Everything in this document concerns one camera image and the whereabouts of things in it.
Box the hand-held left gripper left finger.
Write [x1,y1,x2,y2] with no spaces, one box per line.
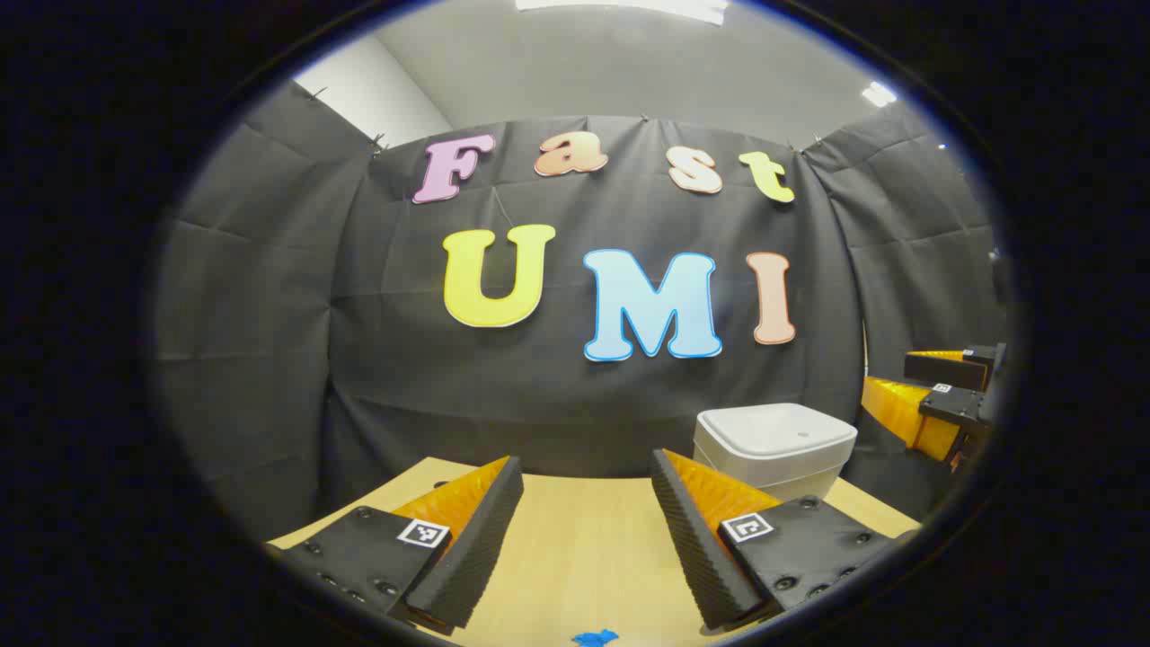
[265,456,525,634]

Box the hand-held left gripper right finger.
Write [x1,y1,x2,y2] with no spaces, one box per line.
[650,448,922,632]

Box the white desktop garbage bin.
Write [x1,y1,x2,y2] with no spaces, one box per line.
[692,403,859,502]

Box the wooden desktop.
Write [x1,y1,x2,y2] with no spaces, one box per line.
[268,456,922,647]

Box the black backdrop cloth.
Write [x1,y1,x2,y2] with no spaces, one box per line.
[153,79,1012,540]

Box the long ceiling light panel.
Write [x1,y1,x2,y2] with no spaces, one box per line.
[517,0,729,24]

